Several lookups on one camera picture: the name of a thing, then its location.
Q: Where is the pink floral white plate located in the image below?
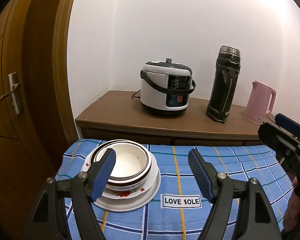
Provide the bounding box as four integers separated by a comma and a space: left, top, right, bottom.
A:
102, 181, 154, 199

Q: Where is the red floral white plate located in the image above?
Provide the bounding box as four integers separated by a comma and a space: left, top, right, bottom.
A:
81, 140, 161, 212

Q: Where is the white bowl brown rim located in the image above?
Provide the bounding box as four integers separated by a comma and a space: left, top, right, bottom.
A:
93, 141, 151, 181

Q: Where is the blue steel bowl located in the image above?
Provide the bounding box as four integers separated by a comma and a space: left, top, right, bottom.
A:
91, 139, 153, 184

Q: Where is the person's right hand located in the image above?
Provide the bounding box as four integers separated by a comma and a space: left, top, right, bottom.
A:
283, 192, 300, 232

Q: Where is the pink electric kettle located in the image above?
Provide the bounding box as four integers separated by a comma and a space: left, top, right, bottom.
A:
243, 81, 276, 125

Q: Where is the blue checkered tablecloth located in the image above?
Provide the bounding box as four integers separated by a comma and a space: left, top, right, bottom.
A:
55, 138, 294, 240

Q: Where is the brown wooden sideboard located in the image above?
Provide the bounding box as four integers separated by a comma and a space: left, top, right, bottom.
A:
75, 90, 262, 146

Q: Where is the black thermos flask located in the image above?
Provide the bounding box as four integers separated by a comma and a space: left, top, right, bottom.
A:
206, 45, 241, 123

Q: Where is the brown wooden door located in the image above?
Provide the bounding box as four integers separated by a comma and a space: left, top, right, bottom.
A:
0, 0, 77, 239

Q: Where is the white electric rice cooker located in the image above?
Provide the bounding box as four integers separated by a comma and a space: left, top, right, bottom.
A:
140, 58, 196, 115

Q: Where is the metal door handle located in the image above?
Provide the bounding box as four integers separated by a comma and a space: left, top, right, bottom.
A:
0, 72, 24, 115

